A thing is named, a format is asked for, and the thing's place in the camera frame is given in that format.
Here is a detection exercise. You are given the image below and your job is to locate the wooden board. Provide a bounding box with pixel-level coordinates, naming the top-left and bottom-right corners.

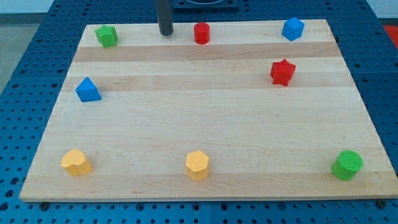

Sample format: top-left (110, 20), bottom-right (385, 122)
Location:
top-left (20, 19), bottom-right (397, 203)

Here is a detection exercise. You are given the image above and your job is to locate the yellow hexagon block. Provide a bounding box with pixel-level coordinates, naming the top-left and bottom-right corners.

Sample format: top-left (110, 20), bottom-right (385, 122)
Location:
top-left (185, 151), bottom-right (210, 181)

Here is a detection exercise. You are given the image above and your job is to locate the red cylinder block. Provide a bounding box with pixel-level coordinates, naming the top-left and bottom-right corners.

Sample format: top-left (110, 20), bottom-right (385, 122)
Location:
top-left (194, 22), bottom-right (210, 44)

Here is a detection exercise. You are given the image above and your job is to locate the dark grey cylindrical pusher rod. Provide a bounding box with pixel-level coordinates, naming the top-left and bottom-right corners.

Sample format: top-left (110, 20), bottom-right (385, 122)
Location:
top-left (155, 0), bottom-right (174, 36)

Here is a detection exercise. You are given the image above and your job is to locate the red star block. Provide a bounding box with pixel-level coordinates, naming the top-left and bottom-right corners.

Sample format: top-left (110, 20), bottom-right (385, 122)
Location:
top-left (270, 59), bottom-right (296, 86)

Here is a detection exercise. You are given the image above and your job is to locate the blue triangle block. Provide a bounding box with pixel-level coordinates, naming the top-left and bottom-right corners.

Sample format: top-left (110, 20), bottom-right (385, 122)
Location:
top-left (75, 77), bottom-right (101, 102)

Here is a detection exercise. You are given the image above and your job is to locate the green star block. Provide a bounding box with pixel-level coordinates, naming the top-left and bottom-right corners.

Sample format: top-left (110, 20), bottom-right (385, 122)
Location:
top-left (95, 25), bottom-right (118, 49)

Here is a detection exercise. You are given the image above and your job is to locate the blue hexagon block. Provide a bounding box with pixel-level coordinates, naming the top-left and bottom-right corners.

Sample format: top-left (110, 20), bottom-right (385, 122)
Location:
top-left (282, 17), bottom-right (305, 41)

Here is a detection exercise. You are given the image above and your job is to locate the green cylinder block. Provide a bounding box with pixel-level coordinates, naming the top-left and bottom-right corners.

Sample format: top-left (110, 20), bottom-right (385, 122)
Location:
top-left (331, 150), bottom-right (364, 181)

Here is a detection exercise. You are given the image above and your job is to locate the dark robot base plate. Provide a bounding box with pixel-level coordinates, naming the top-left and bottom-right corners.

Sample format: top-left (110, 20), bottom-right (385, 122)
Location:
top-left (171, 0), bottom-right (239, 9)

